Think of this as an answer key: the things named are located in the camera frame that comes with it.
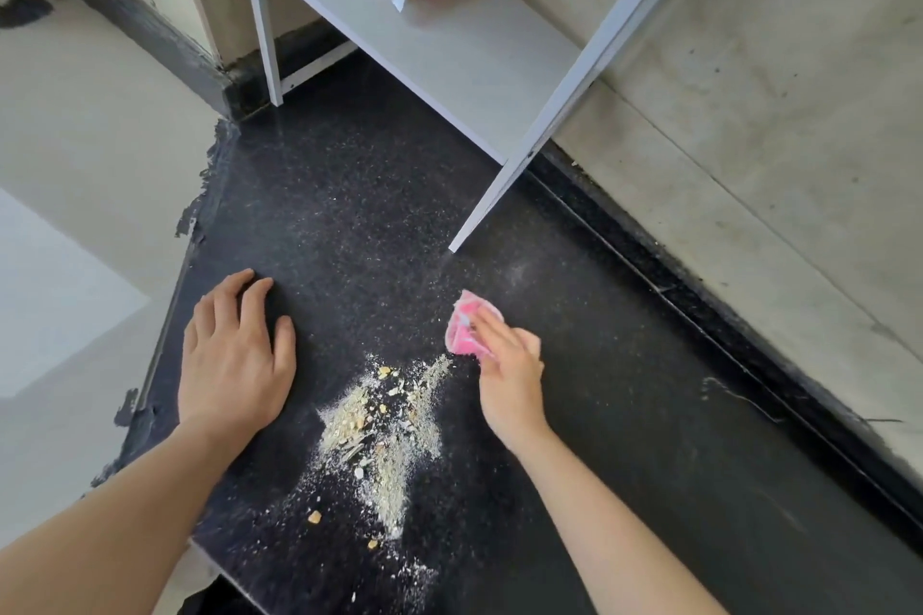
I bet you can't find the person's left hand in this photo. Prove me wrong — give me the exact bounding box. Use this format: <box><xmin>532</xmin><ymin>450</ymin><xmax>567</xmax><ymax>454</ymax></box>
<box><xmin>177</xmin><ymin>268</ymin><xmax>298</xmax><ymax>443</ymax></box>

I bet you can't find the person's right hand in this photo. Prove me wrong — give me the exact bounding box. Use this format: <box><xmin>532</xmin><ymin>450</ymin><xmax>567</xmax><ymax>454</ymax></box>
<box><xmin>468</xmin><ymin>307</ymin><xmax>553</xmax><ymax>457</ymax></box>

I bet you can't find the pink cloth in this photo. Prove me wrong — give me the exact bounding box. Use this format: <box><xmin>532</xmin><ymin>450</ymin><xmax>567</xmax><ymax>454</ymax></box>
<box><xmin>443</xmin><ymin>289</ymin><xmax>505</xmax><ymax>357</ymax></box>

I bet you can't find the pile of crumbs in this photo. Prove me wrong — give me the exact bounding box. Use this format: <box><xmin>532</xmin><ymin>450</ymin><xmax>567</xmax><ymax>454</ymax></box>
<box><xmin>299</xmin><ymin>353</ymin><xmax>456</xmax><ymax>551</ymax></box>

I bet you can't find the white metal shelf rack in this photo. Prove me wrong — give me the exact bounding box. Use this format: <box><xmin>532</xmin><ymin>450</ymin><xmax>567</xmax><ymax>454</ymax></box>
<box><xmin>234</xmin><ymin>0</ymin><xmax>722</xmax><ymax>254</ymax></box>

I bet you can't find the person's left forearm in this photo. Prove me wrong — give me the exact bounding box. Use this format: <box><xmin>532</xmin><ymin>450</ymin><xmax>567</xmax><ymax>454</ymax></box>
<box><xmin>0</xmin><ymin>419</ymin><xmax>239</xmax><ymax>615</ymax></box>

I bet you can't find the person's right forearm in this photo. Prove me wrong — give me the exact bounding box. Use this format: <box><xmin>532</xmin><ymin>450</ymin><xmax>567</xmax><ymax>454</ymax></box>
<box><xmin>515</xmin><ymin>427</ymin><xmax>730</xmax><ymax>615</ymax></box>

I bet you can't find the black speckled countertop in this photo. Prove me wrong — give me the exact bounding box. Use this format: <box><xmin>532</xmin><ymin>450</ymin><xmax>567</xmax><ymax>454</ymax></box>
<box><xmin>89</xmin><ymin>0</ymin><xmax>923</xmax><ymax>615</ymax></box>

